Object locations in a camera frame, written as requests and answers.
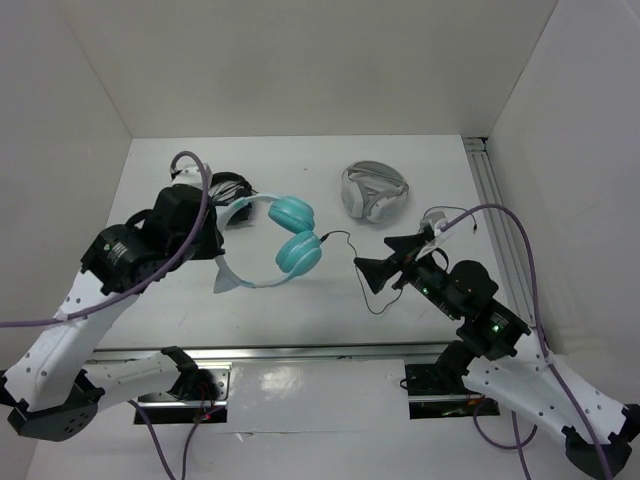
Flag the teal cat-ear headphones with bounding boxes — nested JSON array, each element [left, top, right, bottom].
[[213, 193, 322, 294]]

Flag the aluminium rail at right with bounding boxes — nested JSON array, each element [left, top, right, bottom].
[[462, 137, 540, 331]]

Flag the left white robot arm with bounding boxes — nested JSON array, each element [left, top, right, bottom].
[[1, 183, 223, 442]]

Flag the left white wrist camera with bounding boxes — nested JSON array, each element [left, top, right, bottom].
[[170, 163, 212, 191]]

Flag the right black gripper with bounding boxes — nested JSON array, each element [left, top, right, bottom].
[[351, 231, 459, 318]]

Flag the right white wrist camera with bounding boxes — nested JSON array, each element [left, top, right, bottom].
[[418, 209, 449, 259]]

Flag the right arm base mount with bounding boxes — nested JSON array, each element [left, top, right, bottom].
[[399, 363, 485, 420]]

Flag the white grey gaming headset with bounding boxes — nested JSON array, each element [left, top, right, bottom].
[[341, 161, 410, 224]]

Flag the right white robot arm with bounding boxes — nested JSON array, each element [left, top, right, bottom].
[[354, 233, 639, 479]]

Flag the thin black headphone cable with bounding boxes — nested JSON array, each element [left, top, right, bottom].
[[319, 208, 479, 316]]

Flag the aluminium rail at front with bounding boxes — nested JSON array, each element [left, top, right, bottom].
[[89, 342, 506, 362]]

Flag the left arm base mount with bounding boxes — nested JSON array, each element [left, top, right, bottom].
[[136, 361, 232, 425]]

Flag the aluminium rail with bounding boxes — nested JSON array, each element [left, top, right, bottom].
[[462, 137, 540, 331], [89, 342, 506, 362]]

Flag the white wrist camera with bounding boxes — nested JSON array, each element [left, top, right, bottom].
[[170, 163, 212, 191], [418, 209, 449, 259]]

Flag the black headphones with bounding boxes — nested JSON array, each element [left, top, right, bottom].
[[209, 172, 257, 226]]

